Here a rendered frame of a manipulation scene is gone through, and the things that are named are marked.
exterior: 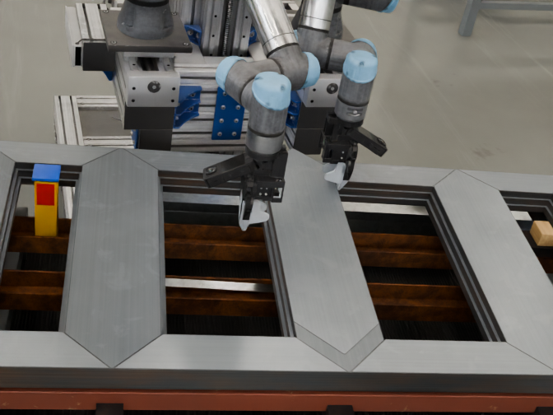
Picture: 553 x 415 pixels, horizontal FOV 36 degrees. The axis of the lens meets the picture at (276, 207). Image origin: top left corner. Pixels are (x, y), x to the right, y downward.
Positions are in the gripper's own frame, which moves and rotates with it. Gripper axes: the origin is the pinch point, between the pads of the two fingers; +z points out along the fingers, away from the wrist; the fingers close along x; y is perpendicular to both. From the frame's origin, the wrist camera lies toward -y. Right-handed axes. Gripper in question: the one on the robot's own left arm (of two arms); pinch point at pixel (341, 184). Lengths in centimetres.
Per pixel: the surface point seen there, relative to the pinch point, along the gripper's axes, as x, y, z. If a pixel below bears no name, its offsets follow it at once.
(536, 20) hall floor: -340, -219, 89
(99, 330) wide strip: 52, 57, 1
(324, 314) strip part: 46.4, 12.3, 0.7
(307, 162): -10.5, 7.1, 0.7
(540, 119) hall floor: -203, -166, 88
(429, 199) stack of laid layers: -1.8, -24.7, 4.3
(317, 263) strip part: 30.2, 11.2, 0.7
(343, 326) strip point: 50, 9, 1
